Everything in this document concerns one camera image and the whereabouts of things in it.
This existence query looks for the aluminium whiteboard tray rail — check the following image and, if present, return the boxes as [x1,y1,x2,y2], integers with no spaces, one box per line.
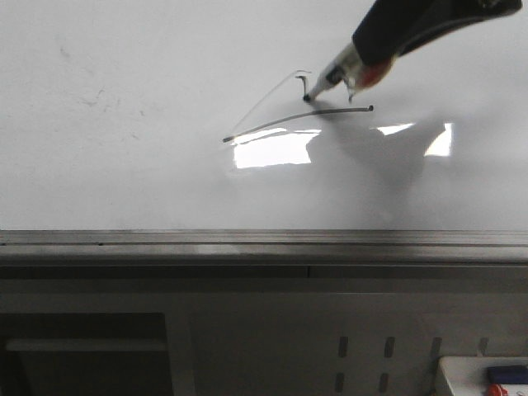
[1,229,527,278]

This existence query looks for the white storage box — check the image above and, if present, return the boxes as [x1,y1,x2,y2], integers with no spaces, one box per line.
[434,356,527,395]

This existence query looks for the white slotted bracket panel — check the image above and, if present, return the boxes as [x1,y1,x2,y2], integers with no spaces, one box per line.
[331,315,492,395]

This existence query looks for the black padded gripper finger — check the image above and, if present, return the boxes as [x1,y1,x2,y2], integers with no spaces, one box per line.
[352,0,522,66]

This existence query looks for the white whiteboard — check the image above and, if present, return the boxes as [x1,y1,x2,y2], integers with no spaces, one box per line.
[1,1,527,230]

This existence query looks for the blue eraser block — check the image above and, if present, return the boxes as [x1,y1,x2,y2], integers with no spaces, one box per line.
[487,365,528,384]

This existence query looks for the white whiteboard marker black tip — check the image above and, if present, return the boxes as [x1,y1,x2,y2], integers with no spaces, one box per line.
[303,42,365,102]

